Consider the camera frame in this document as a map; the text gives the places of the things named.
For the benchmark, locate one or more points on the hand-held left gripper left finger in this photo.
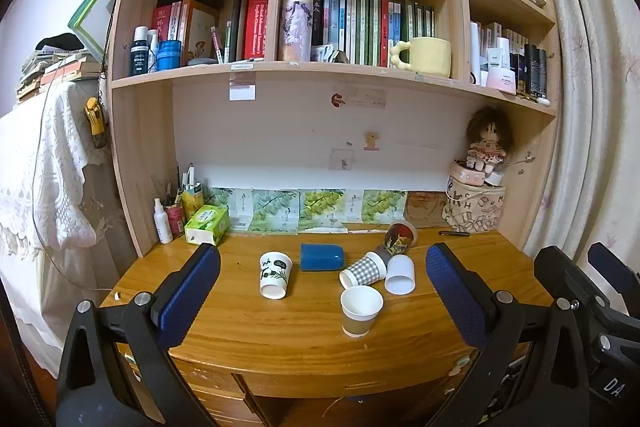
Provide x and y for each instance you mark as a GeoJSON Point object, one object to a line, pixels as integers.
{"type": "Point", "coordinates": [190, 292]}

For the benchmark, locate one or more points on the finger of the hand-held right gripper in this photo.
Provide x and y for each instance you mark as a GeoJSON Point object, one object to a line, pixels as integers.
{"type": "Point", "coordinates": [557, 272]}
{"type": "Point", "coordinates": [617, 269]}

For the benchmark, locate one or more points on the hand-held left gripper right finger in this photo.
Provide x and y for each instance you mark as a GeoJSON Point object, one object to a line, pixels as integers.
{"type": "Point", "coordinates": [457, 292]}

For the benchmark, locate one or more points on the plain white paper cup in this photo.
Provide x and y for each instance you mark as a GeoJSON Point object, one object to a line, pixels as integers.
{"type": "Point", "coordinates": [401, 274]}

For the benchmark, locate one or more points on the dark red patterned paper cup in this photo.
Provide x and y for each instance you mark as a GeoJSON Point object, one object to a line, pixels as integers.
{"type": "Point", "coordinates": [398, 239]}

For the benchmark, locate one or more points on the white panda print paper cup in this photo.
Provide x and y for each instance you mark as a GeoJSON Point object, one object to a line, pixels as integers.
{"type": "Point", "coordinates": [276, 274]}

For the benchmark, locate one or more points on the grey checkered paper cup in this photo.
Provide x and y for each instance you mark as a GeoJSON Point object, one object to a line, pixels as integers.
{"type": "Point", "coordinates": [365, 269]}

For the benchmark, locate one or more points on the brown and white paper cup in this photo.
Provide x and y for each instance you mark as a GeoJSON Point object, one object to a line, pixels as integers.
{"type": "Point", "coordinates": [361, 309]}

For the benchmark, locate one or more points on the blue plastic cup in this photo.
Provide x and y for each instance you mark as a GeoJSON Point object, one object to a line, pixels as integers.
{"type": "Point", "coordinates": [322, 257]}

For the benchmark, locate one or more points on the black pen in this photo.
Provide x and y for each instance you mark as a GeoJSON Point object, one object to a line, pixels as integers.
{"type": "Point", "coordinates": [454, 234]}

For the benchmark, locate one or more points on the green tissue box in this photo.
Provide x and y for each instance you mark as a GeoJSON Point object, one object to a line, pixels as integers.
{"type": "Point", "coordinates": [206, 226]}

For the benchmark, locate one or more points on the red pen holder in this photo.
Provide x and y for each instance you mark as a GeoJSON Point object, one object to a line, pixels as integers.
{"type": "Point", "coordinates": [175, 219]}

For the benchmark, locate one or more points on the white spray bottle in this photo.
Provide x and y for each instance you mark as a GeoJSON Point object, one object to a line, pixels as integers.
{"type": "Point", "coordinates": [162, 222]}

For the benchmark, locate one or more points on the printed fabric storage basket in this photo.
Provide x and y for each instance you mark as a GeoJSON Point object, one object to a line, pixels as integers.
{"type": "Point", "coordinates": [475, 209]}

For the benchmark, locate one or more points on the brown picture card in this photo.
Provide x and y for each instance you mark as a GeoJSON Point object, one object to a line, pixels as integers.
{"type": "Point", "coordinates": [425, 209]}

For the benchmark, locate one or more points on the yellow-green pen holder box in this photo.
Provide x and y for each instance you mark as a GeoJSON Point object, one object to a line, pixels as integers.
{"type": "Point", "coordinates": [192, 203]}

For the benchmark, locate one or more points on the grape leaf picture card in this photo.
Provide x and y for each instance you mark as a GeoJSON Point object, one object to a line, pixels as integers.
{"type": "Point", "coordinates": [274, 211]}
{"type": "Point", "coordinates": [382, 206]}
{"type": "Point", "coordinates": [322, 207]}
{"type": "Point", "coordinates": [235, 212]}

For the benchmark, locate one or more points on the wooden desk drawer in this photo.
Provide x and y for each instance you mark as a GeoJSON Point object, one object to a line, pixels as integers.
{"type": "Point", "coordinates": [220, 399]}

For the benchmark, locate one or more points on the wooden bookshelf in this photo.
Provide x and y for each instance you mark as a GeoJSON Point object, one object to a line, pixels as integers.
{"type": "Point", "coordinates": [145, 187]}

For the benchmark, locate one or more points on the white marker pens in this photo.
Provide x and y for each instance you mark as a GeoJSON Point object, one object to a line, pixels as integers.
{"type": "Point", "coordinates": [189, 176]}

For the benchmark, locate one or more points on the pink case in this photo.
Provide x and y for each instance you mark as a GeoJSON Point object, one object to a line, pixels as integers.
{"type": "Point", "coordinates": [466, 174]}

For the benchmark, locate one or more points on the brown-haired rag doll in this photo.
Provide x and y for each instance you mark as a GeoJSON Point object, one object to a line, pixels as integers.
{"type": "Point", "coordinates": [487, 132]}

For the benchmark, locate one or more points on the pale floral curtain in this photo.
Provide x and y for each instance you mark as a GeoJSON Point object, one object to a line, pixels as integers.
{"type": "Point", "coordinates": [590, 107]}

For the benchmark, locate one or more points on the white lace cloth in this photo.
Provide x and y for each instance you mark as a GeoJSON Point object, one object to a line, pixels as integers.
{"type": "Point", "coordinates": [45, 167]}

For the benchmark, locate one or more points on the pink and white tube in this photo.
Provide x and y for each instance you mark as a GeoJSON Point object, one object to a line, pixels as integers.
{"type": "Point", "coordinates": [500, 79]}

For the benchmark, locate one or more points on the hanging paper label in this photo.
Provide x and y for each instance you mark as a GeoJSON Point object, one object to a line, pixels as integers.
{"type": "Point", "coordinates": [242, 86]}

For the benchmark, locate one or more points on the row of cosmetic bottles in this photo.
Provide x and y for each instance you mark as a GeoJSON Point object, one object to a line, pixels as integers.
{"type": "Point", "coordinates": [520, 57]}

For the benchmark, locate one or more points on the blue jar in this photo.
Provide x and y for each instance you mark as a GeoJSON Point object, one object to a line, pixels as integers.
{"type": "Point", "coordinates": [168, 57]}

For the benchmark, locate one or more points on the yellow ceramic mug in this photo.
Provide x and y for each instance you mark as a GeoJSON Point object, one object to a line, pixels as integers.
{"type": "Point", "coordinates": [429, 57]}

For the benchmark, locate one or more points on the dark blue bottle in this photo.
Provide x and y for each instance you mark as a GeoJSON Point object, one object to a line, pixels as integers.
{"type": "Point", "coordinates": [139, 54]}

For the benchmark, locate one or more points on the small white bottle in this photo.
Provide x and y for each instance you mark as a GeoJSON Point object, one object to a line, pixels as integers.
{"type": "Point", "coordinates": [153, 49]}

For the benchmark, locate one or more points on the stack of old books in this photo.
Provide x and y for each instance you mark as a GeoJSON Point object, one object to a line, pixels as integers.
{"type": "Point", "coordinates": [55, 72]}

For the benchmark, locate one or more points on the orange printed box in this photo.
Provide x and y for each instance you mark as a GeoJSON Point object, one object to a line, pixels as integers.
{"type": "Point", "coordinates": [199, 32]}

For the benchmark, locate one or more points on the thin black books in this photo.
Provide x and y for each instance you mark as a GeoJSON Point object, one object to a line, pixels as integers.
{"type": "Point", "coordinates": [235, 29]}

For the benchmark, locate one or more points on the red and white books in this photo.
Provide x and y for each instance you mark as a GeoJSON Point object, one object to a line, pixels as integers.
{"type": "Point", "coordinates": [167, 24]}

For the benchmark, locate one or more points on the small snack packets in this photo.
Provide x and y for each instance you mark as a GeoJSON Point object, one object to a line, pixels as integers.
{"type": "Point", "coordinates": [327, 53]}

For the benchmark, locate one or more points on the thick red books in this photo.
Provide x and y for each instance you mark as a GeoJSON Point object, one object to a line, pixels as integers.
{"type": "Point", "coordinates": [256, 24]}

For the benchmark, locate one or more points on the row of green and blue books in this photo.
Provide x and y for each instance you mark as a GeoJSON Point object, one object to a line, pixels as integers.
{"type": "Point", "coordinates": [370, 29]}

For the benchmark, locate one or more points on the black cloth cap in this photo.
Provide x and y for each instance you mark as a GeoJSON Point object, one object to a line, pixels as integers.
{"type": "Point", "coordinates": [60, 42]}

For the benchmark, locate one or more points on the tall printed cylinder tube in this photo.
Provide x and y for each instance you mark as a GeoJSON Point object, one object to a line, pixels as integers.
{"type": "Point", "coordinates": [296, 22]}

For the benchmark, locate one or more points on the green framed board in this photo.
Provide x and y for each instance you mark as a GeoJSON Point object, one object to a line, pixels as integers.
{"type": "Point", "coordinates": [92, 14]}

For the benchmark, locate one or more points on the brown bear wall sticker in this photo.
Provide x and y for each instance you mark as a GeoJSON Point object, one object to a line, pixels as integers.
{"type": "Point", "coordinates": [372, 142]}

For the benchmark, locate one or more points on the clear wall sticker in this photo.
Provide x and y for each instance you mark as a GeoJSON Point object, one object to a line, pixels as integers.
{"type": "Point", "coordinates": [343, 159]}

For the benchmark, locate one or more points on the red wall sticker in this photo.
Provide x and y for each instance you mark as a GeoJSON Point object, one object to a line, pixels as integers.
{"type": "Point", "coordinates": [338, 100]}

